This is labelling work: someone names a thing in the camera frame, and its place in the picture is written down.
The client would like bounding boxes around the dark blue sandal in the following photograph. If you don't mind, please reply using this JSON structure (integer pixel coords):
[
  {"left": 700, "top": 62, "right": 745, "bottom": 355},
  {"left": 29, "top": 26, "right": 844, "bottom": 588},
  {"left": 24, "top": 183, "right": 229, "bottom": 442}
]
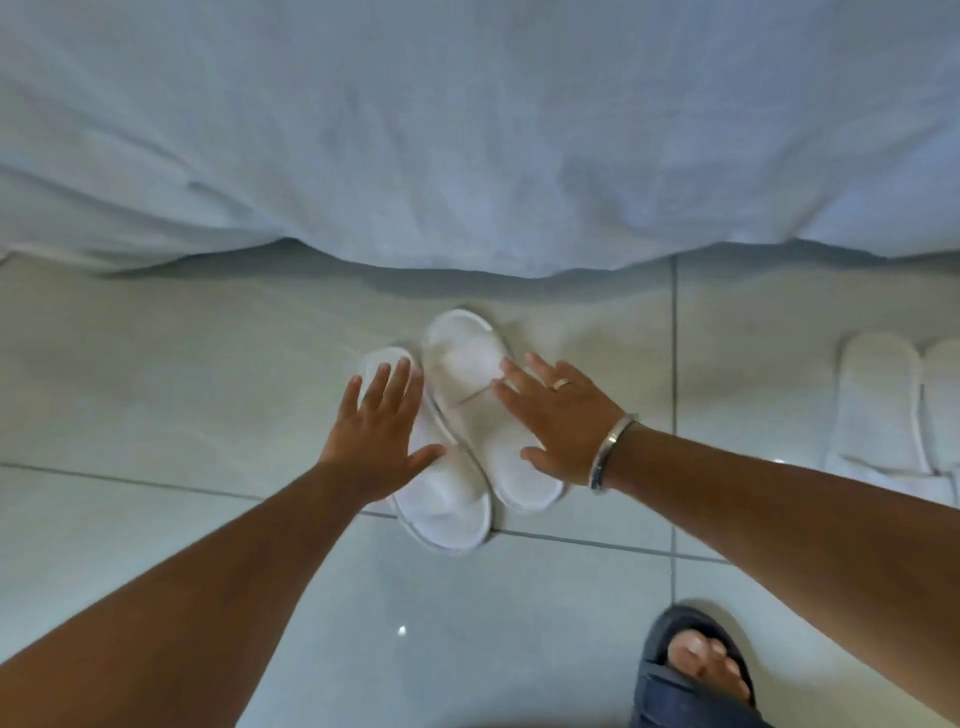
[{"left": 628, "top": 603, "right": 775, "bottom": 728}]

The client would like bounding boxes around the white bed sheet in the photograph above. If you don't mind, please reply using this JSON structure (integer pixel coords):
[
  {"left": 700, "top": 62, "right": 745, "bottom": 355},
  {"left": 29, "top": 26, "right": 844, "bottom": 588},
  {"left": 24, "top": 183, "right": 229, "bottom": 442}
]
[{"left": 0, "top": 0, "right": 960, "bottom": 280}]

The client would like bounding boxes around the person's left forearm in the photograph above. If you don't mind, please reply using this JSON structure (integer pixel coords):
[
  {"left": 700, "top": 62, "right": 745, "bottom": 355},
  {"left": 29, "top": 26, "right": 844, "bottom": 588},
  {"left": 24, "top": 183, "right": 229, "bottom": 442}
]
[{"left": 0, "top": 463, "right": 376, "bottom": 728}]

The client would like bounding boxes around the silver bracelet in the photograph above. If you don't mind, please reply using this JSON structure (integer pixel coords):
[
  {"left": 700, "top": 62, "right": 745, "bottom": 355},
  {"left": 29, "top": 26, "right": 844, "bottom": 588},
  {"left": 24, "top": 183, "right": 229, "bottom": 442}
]
[{"left": 588, "top": 413, "right": 640, "bottom": 495}]

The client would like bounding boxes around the white slipper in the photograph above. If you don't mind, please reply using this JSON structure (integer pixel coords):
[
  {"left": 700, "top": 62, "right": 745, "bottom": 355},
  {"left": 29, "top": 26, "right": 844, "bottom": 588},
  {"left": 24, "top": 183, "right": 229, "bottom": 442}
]
[
  {"left": 421, "top": 308, "right": 568, "bottom": 516},
  {"left": 357, "top": 345, "right": 495, "bottom": 556},
  {"left": 823, "top": 331, "right": 955, "bottom": 505}
]

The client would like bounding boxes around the person's right forearm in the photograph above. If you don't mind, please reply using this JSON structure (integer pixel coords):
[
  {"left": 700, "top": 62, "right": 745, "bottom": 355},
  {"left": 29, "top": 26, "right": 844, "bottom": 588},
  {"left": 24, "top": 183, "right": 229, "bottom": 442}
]
[{"left": 604, "top": 422, "right": 960, "bottom": 695}]

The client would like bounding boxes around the person's foot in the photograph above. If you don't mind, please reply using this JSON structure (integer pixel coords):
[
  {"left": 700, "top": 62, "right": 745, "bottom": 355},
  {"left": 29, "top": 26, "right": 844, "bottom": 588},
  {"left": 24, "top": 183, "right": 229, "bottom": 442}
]
[{"left": 665, "top": 627, "right": 756, "bottom": 708}]

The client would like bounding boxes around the person's left hand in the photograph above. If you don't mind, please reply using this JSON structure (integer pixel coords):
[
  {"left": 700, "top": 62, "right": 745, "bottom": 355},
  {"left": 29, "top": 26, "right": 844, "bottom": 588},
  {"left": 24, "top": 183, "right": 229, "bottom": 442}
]
[{"left": 318, "top": 357, "right": 448, "bottom": 505}]

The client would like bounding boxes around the person's right hand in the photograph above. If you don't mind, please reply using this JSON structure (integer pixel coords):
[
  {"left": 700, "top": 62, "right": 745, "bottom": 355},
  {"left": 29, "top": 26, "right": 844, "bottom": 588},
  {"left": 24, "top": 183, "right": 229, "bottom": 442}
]
[{"left": 490, "top": 352, "right": 628, "bottom": 489}]

